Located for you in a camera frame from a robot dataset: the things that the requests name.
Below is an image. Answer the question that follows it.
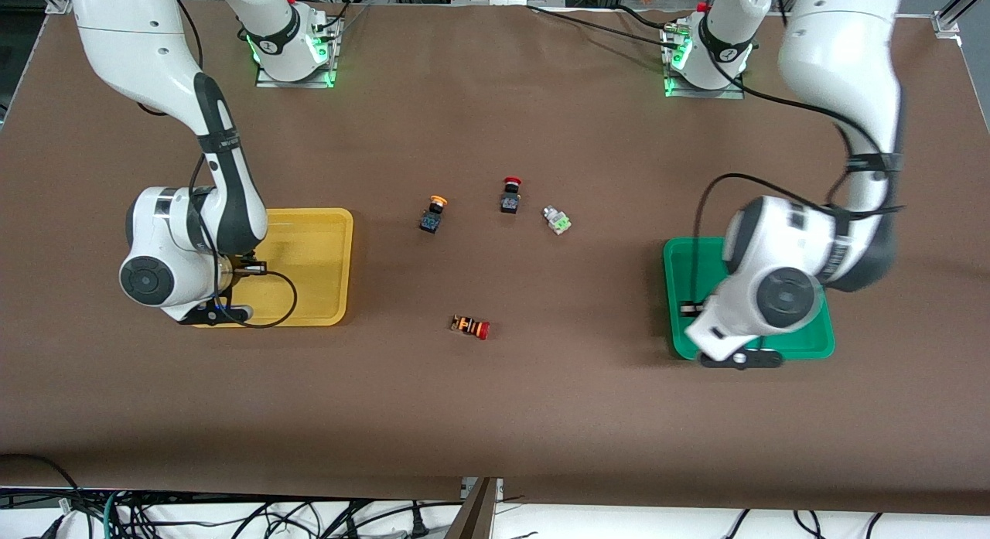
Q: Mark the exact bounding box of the short black table cable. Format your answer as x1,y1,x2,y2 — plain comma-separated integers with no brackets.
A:
615,4,678,31

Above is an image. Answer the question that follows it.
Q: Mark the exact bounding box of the red button orange base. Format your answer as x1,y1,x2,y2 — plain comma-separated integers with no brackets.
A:
451,314,491,341

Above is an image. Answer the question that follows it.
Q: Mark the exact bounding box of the green plastic tray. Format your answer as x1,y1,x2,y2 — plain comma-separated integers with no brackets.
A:
663,237,836,361

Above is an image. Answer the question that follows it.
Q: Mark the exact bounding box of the brown table cover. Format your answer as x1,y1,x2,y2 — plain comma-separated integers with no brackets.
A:
0,0,990,517

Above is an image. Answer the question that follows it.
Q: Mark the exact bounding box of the black base power cable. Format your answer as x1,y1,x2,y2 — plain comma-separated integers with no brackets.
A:
306,0,372,41

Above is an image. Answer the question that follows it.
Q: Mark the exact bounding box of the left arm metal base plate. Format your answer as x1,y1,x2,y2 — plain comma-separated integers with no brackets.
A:
664,25,746,101

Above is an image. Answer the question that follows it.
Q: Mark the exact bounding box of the table leg with bracket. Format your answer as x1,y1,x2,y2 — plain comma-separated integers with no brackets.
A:
445,477,504,539

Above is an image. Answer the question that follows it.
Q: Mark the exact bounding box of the long black table cable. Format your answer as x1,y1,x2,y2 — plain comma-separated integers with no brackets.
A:
526,4,674,45

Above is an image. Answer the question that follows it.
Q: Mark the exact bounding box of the yellow plastic tray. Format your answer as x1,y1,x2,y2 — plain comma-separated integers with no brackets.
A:
189,208,354,329

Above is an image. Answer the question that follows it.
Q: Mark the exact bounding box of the black looped floor cable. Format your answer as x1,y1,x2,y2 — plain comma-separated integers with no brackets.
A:
0,454,82,517

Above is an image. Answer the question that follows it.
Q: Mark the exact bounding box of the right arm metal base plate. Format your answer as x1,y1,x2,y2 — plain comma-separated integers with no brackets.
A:
255,17,340,89

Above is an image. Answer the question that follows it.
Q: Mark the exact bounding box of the yellow push button switch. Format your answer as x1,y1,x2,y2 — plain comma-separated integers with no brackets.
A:
420,194,450,234

